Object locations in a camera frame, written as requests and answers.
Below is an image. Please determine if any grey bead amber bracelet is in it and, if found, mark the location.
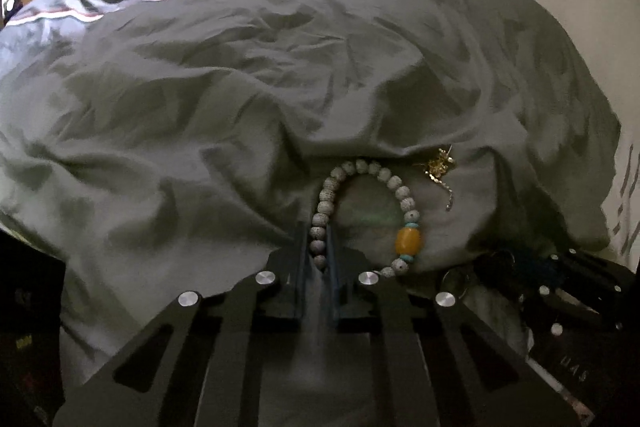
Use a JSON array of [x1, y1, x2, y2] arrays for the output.
[[308, 159, 424, 279]]

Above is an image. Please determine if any black jewelry box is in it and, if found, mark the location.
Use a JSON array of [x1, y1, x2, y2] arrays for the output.
[[1, 233, 65, 426]]

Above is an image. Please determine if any grey striped duvet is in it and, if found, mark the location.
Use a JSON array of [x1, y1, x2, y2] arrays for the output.
[[1, 0, 639, 426]]

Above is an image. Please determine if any silver ring right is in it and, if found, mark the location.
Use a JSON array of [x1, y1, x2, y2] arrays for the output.
[[439, 267, 474, 301]]

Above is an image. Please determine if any gold chain charm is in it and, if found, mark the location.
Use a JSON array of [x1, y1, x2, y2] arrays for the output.
[[416, 145, 457, 211]]

